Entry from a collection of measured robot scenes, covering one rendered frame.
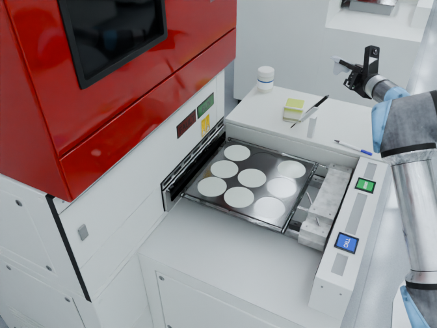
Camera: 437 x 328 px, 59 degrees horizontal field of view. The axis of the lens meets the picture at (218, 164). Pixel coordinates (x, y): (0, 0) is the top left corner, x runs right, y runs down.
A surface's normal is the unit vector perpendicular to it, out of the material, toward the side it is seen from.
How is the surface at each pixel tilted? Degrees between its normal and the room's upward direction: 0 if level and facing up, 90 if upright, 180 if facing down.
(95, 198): 90
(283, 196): 0
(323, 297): 90
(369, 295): 0
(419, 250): 68
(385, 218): 0
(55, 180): 90
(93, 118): 90
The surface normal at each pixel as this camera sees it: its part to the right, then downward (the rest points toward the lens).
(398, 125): -0.43, 0.00
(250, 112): 0.00, -0.78
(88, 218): 0.89, 0.29
